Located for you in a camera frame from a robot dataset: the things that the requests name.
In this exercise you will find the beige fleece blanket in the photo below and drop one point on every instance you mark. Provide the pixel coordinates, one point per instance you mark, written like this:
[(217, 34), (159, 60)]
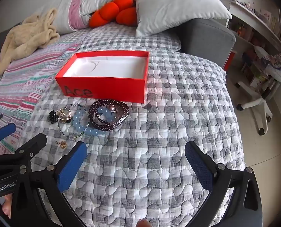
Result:
[(27, 37)]

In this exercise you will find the white office chair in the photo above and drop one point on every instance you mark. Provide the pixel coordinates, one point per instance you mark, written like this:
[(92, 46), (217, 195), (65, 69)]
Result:
[(258, 99)]

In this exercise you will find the white wall shelf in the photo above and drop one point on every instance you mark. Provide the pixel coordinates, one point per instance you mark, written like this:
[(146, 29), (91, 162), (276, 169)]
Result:
[(247, 14)]

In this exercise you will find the pink pearl bead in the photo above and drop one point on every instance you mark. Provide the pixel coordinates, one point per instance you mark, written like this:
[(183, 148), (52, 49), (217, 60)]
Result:
[(113, 110)]

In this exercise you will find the red cardboard box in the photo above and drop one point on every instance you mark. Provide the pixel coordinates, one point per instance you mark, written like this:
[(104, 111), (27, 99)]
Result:
[(107, 87)]

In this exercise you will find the red board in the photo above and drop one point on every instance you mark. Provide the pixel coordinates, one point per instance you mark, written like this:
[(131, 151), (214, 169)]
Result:
[(230, 60)]

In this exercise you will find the gold brooch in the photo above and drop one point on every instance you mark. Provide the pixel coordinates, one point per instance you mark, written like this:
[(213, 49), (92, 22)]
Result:
[(65, 115)]

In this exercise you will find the person's left hand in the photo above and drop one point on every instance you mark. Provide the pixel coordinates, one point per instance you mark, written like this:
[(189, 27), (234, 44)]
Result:
[(7, 204)]

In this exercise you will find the row of books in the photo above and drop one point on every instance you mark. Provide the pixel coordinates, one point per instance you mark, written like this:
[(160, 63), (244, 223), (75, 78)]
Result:
[(279, 26)]

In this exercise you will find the white deer print pillow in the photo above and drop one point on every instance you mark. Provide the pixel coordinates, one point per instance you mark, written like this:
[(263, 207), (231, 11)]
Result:
[(178, 7)]

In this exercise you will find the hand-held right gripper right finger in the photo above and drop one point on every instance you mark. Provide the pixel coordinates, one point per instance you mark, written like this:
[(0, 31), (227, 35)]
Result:
[(200, 170)]

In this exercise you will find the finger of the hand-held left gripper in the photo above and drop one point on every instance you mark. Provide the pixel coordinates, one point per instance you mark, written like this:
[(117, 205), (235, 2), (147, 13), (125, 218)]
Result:
[(4, 132), (35, 144)]

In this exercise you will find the gold knot earring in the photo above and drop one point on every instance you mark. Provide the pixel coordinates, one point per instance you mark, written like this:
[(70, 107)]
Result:
[(62, 144)]

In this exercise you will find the grey checkered quilt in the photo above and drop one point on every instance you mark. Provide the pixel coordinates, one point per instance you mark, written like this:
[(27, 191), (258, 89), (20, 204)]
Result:
[(169, 127)]

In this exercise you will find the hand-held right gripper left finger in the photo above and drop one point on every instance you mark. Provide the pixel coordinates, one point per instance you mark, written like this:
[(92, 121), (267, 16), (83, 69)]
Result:
[(70, 170)]

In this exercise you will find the striped patterned blanket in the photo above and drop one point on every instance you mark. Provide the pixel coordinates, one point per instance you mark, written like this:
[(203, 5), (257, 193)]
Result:
[(27, 80)]

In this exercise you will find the black hair clip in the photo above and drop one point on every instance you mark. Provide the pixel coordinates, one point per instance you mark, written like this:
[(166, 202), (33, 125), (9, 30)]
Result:
[(52, 117)]

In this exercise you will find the grey pillow with pink band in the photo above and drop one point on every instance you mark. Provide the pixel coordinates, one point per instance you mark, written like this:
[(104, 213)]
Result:
[(60, 7)]

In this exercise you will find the orange pumpkin plush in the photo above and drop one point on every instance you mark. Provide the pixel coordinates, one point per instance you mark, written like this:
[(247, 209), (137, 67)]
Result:
[(107, 11)]

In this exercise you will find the grey upholstered armrest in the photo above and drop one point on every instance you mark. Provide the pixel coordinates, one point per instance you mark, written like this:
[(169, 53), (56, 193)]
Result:
[(206, 37)]

